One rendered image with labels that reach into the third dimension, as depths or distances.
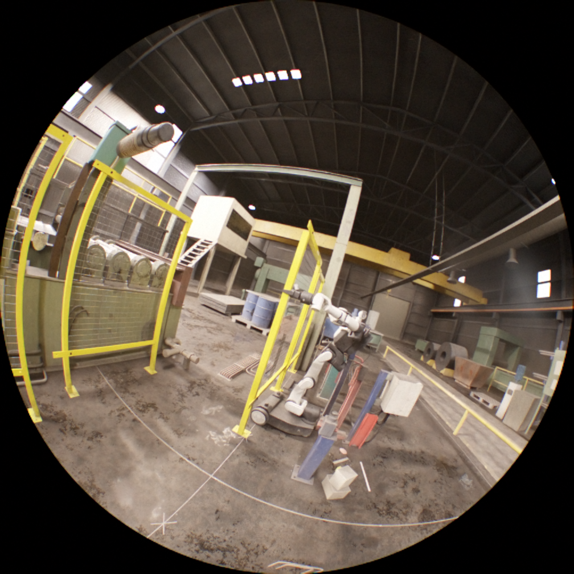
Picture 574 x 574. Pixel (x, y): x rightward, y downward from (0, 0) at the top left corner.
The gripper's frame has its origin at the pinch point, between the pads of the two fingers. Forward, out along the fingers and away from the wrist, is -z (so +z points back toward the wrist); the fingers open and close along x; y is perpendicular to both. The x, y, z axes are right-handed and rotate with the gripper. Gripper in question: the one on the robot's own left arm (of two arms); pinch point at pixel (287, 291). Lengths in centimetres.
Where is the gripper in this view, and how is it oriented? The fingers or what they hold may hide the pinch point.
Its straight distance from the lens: 143.0
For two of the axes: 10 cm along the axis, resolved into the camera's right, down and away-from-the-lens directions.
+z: 9.2, 3.0, -2.6
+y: 3.1, -9.5, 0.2
